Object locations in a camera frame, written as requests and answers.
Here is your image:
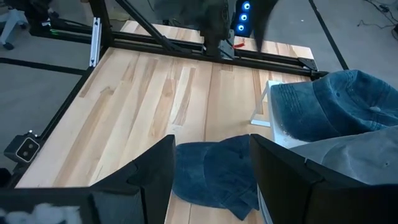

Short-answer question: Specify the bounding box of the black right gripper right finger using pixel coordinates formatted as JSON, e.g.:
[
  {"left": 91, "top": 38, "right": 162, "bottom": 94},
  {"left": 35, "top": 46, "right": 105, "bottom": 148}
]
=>
[{"left": 250, "top": 134, "right": 398, "bottom": 224}]

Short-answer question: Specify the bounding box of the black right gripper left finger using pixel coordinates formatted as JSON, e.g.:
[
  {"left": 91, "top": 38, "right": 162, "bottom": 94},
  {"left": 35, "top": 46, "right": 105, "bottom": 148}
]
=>
[{"left": 0, "top": 134, "right": 177, "bottom": 224}]

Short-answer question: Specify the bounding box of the grey cotton baseball cap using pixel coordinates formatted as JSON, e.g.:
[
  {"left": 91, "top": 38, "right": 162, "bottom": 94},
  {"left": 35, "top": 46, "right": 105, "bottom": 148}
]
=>
[{"left": 289, "top": 124, "right": 398, "bottom": 187}]

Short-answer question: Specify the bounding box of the dark navy baseball cap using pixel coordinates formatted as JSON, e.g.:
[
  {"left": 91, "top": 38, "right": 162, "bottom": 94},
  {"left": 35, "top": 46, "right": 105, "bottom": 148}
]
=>
[{"left": 172, "top": 134, "right": 261, "bottom": 221}]

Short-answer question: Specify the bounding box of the blue denim baseball cap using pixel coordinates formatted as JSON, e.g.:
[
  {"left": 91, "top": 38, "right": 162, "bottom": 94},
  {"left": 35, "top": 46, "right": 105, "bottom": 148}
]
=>
[{"left": 269, "top": 68, "right": 398, "bottom": 143}]

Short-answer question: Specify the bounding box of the white perforated metal shelf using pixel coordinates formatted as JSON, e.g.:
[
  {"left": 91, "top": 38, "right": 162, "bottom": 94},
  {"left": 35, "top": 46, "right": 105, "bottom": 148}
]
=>
[{"left": 250, "top": 80, "right": 310, "bottom": 224}]

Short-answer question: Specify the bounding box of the computer with blue fans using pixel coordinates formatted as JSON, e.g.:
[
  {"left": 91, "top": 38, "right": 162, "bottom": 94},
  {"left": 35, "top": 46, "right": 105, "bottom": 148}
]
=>
[{"left": 234, "top": 0, "right": 252, "bottom": 35}]

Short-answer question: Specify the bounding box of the grey office chair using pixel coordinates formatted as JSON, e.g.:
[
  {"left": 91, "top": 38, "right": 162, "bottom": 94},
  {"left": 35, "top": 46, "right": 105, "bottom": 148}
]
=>
[{"left": 0, "top": 6, "right": 29, "bottom": 51}]

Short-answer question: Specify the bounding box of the black depth camera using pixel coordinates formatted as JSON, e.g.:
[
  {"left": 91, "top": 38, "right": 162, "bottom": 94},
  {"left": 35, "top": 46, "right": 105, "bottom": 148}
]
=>
[{"left": 3, "top": 130, "right": 41, "bottom": 164}]

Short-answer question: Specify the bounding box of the black aluminium rig frame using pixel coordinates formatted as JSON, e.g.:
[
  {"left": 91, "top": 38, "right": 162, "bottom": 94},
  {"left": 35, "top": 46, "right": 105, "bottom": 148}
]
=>
[{"left": 0, "top": 0, "right": 330, "bottom": 189}]

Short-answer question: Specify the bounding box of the silver aluminium bracket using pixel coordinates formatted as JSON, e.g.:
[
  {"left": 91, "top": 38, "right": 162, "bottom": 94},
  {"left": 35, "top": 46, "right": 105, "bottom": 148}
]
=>
[{"left": 89, "top": 17, "right": 103, "bottom": 68}]

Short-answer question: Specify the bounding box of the black floor cable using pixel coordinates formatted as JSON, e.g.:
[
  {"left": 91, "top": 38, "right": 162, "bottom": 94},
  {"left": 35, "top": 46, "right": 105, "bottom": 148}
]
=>
[{"left": 356, "top": 0, "right": 398, "bottom": 40}]

